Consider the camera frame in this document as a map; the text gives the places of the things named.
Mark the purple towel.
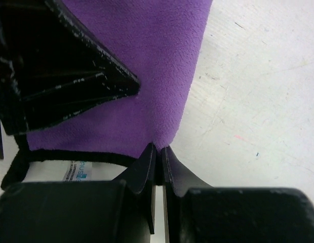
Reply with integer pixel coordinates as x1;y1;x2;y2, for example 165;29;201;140
1;1;211;189

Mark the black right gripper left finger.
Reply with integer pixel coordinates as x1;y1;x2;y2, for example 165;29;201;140
0;144;156;242

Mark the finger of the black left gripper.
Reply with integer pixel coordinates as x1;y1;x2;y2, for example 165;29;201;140
0;1;140;135

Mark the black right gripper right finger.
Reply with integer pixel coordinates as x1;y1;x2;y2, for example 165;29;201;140
161;147;314;242

